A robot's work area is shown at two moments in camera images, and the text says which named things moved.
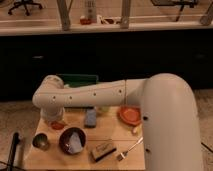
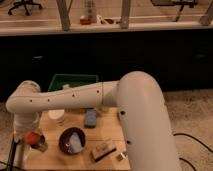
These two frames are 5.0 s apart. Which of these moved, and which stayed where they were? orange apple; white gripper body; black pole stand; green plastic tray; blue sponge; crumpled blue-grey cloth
Moved: white gripper body; orange apple
Stayed: blue sponge; green plastic tray; black pole stand; crumpled blue-grey cloth
